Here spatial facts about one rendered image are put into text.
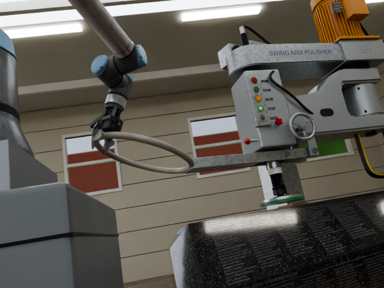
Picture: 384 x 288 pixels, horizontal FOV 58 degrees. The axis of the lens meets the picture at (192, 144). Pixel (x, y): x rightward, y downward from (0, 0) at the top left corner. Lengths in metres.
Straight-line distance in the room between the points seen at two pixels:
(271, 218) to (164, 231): 6.24
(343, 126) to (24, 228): 1.78
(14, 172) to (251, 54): 1.54
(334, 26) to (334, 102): 0.53
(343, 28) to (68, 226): 2.12
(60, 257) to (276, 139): 1.46
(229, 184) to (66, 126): 3.91
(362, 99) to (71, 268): 1.96
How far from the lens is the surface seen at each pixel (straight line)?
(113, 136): 1.47
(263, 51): 1.93
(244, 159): 1.70
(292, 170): 2.46
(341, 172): 8.76
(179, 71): 7.14
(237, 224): 1.39
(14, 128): 0.65
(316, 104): 1.96
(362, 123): 2.09
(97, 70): 1.50
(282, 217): 1.45
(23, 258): 0.42
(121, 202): 7.68
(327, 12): 2.40
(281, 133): 1.78
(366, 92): 2.21
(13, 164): 0.53
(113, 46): 1.40
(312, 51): 2.09
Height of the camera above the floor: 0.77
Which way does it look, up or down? 14 degrees up
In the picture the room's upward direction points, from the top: 10 degrees counter-clockwise
